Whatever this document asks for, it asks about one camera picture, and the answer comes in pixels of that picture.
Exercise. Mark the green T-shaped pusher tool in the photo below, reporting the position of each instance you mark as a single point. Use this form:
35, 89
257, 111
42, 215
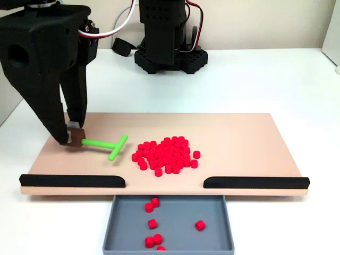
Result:
98, 143

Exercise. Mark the grey tray container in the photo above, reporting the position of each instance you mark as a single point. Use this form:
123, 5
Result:
180, 212

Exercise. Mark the beige flat board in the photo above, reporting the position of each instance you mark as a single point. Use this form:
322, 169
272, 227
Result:
212, 132

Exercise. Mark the black foam rail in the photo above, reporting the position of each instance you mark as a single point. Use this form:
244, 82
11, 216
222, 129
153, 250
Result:
252, 182
66, 181

